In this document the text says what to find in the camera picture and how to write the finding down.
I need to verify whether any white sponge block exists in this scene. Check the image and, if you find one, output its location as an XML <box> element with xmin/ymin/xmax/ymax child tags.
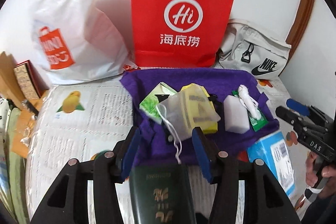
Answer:
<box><xmin>223</xmin><ymin>96</ymin><xmax>250</xmax><ymax>134</ymax></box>

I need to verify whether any white mesh drawstring bag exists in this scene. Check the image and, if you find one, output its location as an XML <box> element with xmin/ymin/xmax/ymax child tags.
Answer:
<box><xmin>156</xmin><ymin>84</ymin><xmax>221</xmax><ymax>164</ymax></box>

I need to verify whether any white tissue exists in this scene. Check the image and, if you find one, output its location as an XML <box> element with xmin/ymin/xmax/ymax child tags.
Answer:
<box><xmin>238</xmin><ymin>85</ymin><xmax>261</xmax><ymax>120</ymax></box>

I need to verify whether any green tissue packet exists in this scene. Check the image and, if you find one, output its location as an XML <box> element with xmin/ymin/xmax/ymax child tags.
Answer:
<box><xmin>139</xmin><ymin>82</ymin><xmax>177</xmax><ymax>124</ymax></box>

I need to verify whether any right hand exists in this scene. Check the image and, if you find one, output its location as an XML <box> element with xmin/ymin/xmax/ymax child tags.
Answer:
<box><xmin>305</xmin><ymin>152</ymin><xmax>336</xmax><ymax>199</ymax></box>

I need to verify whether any blue white cardboard box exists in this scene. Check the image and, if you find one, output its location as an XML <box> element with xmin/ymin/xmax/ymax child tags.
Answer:
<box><xmin>247</xmin><ymin>131</ymin><xmax>295</xmax><ymax>197</ymax></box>

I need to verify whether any yellow black folded pouch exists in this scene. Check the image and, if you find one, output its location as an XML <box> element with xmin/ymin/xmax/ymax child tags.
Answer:
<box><xmin>180</xmin><ymin>83</ymin><xmax>221</xmax><ymax>134</ymax></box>

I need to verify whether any small green snack packet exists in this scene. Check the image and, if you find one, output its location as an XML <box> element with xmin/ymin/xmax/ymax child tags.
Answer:
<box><xmin>232</xmin><ymin>90</ymin><xmax>268</xmax><ymax>132</ymax></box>

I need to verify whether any dark green passport booklet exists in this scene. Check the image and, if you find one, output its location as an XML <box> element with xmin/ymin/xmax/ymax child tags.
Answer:
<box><xmin>129</xmin><ymin>164</ymin><xmax>197</xmax><ymax>224</ymax></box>

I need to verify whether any purple fleece cloth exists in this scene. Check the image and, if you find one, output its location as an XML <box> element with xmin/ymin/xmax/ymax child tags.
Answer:
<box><xmin>120</xmin><ymin>68</ymin><xmax>280</xmax><ymax>166</ymax></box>

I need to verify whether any grey Nike pouch bag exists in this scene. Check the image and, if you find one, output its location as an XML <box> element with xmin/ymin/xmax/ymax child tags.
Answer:
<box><xmin>219</xmin><ymin>19</ymin><xmax>291</xmax><ymax>80</ymax></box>

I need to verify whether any wooden side table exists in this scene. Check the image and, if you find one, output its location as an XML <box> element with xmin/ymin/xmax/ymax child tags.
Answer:
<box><xmin>10</xmin><ymin>90</ymin><xmax>49</xmax><ymax>159</ymax></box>

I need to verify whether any patterned brown book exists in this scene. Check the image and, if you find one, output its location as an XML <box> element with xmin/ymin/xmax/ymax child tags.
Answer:
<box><xmin>14</xmin><ymin>60</ymin><xmax>42</xmax><ymax>100</ymax></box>

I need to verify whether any wooden chair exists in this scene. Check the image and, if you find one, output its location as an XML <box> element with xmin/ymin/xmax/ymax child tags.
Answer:
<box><xmin>0</xmin><ymin>52</ymin><xmax>25</xmax><ymax>110</ymax></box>

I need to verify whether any red paper shopping bag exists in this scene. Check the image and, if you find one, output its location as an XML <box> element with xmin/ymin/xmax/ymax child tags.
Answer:
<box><xmin>131</xmin><ymin>0</ymin><xmax>234</xmax><ymax>68</ymax></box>

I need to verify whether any white Miniso plastic bag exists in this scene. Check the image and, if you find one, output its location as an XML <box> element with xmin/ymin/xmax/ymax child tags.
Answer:
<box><xmin>24</xmin><ymin>0</ymin><xmax>138</xmax><ymax>85</ymax></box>

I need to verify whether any brown wooden door frame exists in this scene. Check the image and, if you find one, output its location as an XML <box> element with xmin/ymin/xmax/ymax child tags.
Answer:
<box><xmin>286</xmin><ymin>0</ymin><xmax>315</xmax><ymax>61</ymax></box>

